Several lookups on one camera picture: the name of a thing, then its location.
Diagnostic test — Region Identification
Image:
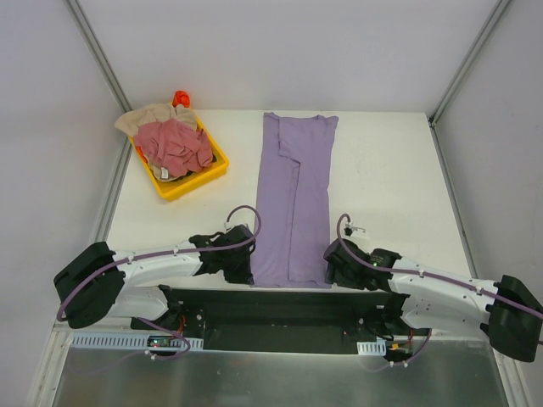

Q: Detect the purple t-shirt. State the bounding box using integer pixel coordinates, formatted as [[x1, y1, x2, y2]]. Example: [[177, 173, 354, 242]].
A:
[[251, 113, 339, 288]]

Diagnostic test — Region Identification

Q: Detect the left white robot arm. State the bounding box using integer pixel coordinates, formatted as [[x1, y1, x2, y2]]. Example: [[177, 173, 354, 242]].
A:
[[53, 225, 255, 331]]

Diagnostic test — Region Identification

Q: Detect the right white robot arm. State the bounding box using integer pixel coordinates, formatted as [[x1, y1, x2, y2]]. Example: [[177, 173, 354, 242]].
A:
[[323, 238, 542, 363]]

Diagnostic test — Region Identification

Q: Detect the yellow plastic tray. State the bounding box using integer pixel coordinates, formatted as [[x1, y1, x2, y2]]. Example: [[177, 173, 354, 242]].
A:
[[136, 114, 230, 201]]

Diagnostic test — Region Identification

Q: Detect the pink t-shirt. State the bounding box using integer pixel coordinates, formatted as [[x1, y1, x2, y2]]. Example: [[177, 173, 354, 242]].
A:
[[133, 119, 214, 181]]

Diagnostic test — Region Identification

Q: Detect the orange red cloth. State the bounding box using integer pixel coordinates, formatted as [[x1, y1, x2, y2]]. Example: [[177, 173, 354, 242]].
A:
[[171, 90, 191, 108]]

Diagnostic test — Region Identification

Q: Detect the beige t-shirt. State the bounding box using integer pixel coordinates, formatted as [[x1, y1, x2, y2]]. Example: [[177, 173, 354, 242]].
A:
[[114, 103, 198, 137]]

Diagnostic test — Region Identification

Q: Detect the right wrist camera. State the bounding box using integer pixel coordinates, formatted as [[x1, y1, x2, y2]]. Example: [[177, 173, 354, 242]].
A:
[[344, 222, 370, 240]]

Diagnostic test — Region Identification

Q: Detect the right white cable duct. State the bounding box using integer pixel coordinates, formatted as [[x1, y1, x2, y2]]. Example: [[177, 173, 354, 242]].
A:
[[356, 340, 387, 357]]

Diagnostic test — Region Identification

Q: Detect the white cable duct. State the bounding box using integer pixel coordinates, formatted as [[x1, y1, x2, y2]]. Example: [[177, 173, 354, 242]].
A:
[[356, 340, 387, 357], [71, 332, 204, 352]]

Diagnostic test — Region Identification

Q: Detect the left white cable duct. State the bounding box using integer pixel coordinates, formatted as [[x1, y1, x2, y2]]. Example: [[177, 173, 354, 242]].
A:
[[71, 332, 204, 352]]

